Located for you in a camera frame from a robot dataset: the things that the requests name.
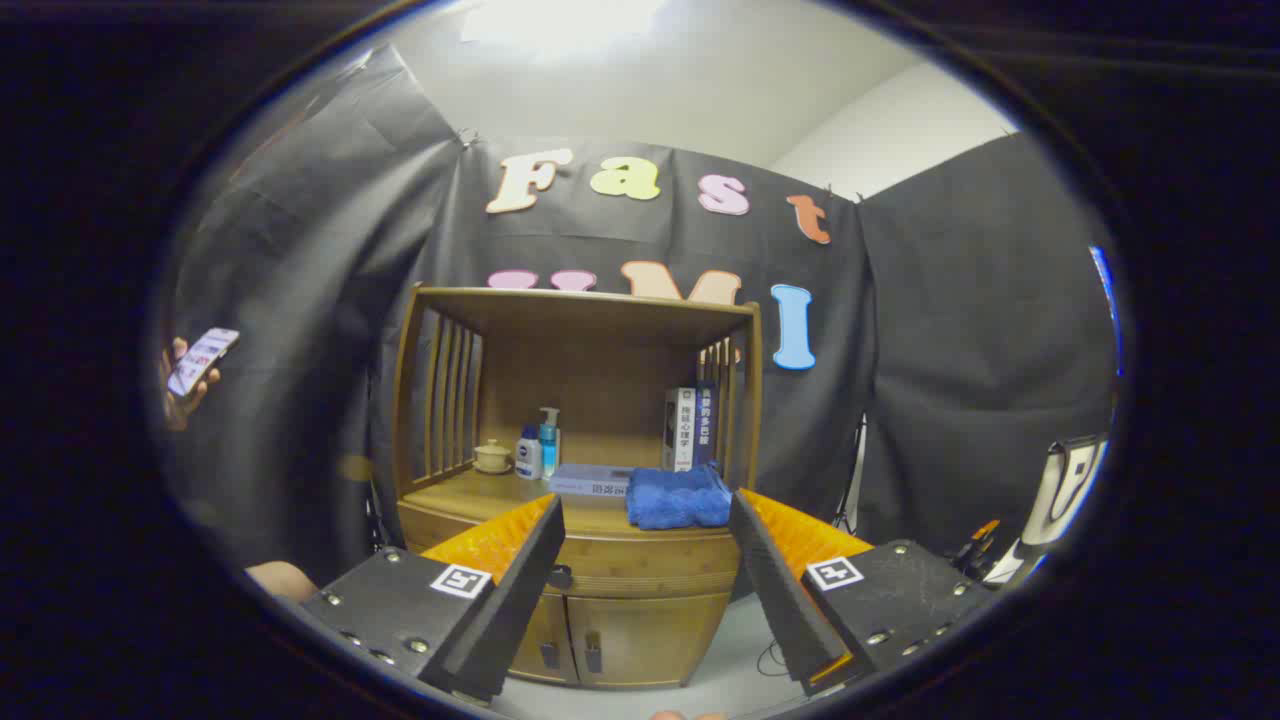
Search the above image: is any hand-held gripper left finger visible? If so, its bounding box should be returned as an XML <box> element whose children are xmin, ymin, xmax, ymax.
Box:
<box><xmin>298</xmin><ymin>492</ymin><xmax>567</xmax><ymax>705</ymax></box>

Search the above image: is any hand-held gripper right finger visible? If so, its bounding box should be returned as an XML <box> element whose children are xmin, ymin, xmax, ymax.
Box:
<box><xmin>727</xmin><ymin>487</ymin><xmax>998</xmax><ymax>698</ymax></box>

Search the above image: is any wooden cabinet door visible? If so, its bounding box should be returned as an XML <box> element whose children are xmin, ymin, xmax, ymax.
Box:
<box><xmin>567</xmin><ymin>592</ymin><xmax>731</xmax><ymax>689</ymax></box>
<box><xmin>508</xmin><ymin>595</ymin><xmax>579</xmax><ymax>686</ymax></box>

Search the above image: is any wooden countertop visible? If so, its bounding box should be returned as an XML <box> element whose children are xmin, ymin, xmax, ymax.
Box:
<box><xmin>400</xmin><ymin>462</ymin><xmax>741</xmax><ymax>541</ymax></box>

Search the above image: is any wooden cabinet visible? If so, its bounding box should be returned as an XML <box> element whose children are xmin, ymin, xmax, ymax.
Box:
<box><xmin>390</xmin><ymin>285</ymin><xmax>763</xmax><ymax>691</ymax></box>

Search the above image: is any blue folded towel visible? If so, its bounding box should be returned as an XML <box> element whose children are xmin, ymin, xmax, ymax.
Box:
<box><xmin>625</xmin><ymin>465</ymin><xmax>734</xmax><ymax>531</ymax></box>

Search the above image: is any pale blue lying book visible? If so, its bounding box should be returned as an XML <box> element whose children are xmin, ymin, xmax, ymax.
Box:
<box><xmin>548</xmin><ymin>463</ymin><xmax>633</xmax><ymax>498</ymax></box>

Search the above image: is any black backdrop stand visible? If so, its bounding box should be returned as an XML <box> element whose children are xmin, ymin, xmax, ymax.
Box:
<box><xmin>835</xmin><ymin>410</ymin><xmax>869</xmax><ymax>531</ymax></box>

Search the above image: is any dark blue standing book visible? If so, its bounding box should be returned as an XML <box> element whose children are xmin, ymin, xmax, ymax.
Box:
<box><xmin>693</xmin><ymin>380</ymin><xmax>718</xmax><ymax>469</ymax></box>

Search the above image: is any white standing book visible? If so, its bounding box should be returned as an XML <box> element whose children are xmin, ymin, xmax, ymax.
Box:
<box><xmin>663</xmin><ymin>387</ymin><xmax>698</xmax><ymax>473</ymax></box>

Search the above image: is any orange and black tool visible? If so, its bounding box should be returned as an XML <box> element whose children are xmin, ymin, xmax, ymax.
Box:
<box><xmin>950</xmin><ymin>518</ymin><xmax>1001</xmax><ymax>581</ymax></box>

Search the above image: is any smartphone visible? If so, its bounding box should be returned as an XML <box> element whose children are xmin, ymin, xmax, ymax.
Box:
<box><xmin>167</xmin><ymin>327</ymin><xmax>241</xmax><ymax>398</ymax></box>

